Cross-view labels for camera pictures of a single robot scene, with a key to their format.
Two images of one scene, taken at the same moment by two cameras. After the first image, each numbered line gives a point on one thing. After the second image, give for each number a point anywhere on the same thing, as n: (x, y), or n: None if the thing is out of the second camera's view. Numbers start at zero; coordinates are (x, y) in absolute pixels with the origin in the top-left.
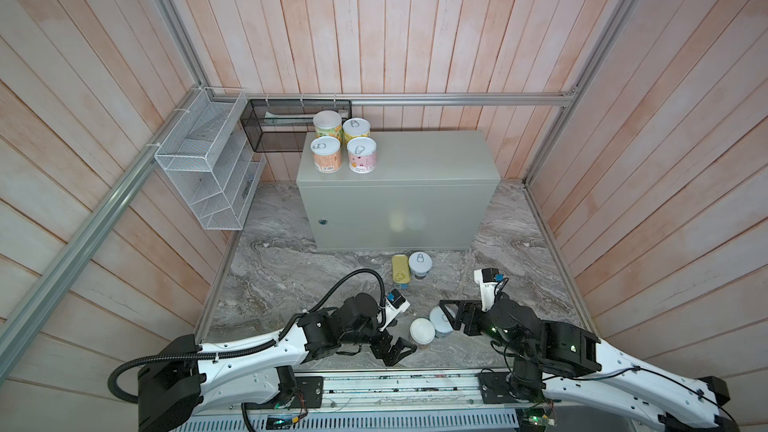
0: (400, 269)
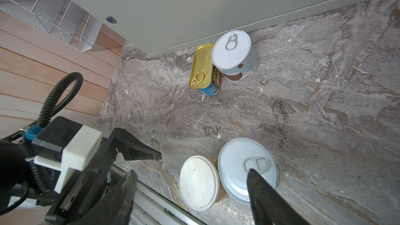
0: (204, 77)
